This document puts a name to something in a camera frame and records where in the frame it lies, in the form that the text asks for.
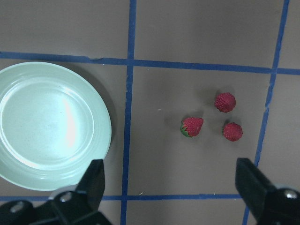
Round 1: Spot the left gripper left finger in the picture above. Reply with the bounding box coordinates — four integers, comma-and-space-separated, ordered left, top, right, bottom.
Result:
0, 159, 110, 225

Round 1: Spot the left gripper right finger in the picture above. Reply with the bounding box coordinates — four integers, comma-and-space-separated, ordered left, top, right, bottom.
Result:
235, 158, 300, 225

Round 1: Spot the red strawberry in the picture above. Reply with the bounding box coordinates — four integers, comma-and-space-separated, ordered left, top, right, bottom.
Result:
223, 122, 243, 142
180, 117, 204, 137
214, 92, 236, 113

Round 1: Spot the light green plate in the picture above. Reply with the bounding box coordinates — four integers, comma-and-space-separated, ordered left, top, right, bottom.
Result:
0, 62, 112, 191

